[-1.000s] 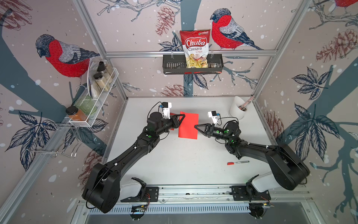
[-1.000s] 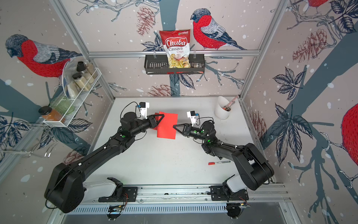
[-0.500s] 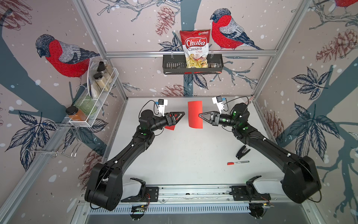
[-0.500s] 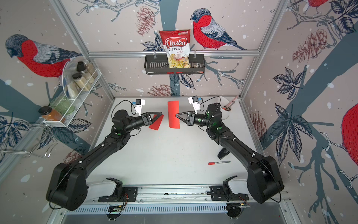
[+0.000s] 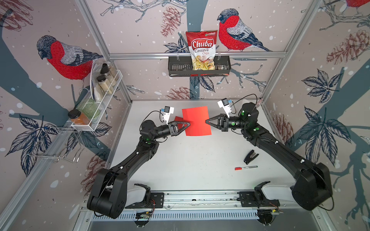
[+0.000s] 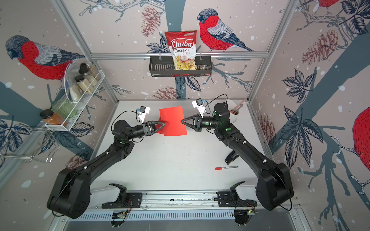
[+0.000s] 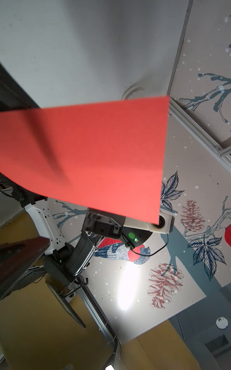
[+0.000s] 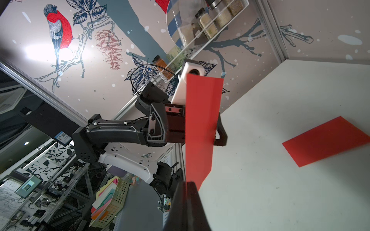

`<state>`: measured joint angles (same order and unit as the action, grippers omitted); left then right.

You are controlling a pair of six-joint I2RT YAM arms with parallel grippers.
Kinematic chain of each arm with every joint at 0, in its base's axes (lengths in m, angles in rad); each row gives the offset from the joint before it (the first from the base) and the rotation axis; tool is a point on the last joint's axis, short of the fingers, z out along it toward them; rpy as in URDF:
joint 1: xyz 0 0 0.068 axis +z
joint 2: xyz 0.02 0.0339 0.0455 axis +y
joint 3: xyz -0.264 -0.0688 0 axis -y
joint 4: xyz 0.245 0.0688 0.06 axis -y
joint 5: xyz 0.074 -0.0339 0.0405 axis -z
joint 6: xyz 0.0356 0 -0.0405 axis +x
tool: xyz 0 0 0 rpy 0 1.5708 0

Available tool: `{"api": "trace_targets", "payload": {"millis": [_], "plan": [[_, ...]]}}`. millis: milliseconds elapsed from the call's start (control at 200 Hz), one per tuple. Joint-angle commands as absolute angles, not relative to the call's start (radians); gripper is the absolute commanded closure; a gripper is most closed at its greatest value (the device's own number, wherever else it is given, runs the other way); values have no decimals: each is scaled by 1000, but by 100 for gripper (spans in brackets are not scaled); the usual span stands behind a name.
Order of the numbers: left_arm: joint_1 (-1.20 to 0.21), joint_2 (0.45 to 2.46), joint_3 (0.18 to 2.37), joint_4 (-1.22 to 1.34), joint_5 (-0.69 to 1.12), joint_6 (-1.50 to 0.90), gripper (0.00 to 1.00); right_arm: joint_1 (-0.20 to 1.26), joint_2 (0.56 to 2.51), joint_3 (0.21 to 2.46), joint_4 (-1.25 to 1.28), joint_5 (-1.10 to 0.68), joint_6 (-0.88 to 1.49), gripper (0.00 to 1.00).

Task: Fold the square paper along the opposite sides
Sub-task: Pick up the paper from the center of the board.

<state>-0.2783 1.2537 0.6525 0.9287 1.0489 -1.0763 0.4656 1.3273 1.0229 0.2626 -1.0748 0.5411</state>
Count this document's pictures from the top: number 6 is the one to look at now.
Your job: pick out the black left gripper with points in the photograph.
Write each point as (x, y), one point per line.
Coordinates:
(146, 129)

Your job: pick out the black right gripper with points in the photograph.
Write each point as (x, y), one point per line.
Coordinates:
(198, 126)

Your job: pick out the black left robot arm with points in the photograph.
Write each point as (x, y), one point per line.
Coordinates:
(70, 195)

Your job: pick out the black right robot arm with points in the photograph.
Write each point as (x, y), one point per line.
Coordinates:
(274, 186)

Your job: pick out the white pen cup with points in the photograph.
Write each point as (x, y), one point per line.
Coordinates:
(233, 114)

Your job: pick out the red marker pen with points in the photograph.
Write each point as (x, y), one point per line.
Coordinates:
(223, 168)

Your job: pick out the Chuba cassava chips bag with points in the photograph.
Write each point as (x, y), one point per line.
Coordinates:
(182, 46)

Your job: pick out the beige spice bottle front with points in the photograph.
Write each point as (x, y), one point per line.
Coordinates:
(84, 84)

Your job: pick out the beige spice bottle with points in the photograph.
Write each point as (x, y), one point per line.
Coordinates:
(84, 84)
(89, 69)

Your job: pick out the beige spice bottle rear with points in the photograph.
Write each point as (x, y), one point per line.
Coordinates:
(89, 69)

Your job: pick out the green lidded jar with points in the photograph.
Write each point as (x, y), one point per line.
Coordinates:
(64, 108)

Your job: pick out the orange spice jar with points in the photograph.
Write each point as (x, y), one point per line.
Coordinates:
(52, 118)

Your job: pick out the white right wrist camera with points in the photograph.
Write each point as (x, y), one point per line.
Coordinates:
(200, 105)

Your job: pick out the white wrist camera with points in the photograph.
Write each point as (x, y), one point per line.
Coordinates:
(143, 111)
(200, 105)

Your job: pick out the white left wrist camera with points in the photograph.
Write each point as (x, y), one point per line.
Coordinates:
(143, 111)

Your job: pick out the black wire basket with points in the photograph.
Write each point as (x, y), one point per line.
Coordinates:
(164, 67)

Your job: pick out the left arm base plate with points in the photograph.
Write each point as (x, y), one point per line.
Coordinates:
(127, 200)

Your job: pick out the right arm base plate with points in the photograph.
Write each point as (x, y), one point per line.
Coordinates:
(227, 199)

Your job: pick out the white wire shelf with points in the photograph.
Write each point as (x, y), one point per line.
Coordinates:
(74, 93)

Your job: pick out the chrome wire rack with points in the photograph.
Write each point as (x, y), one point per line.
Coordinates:
(28, 144)

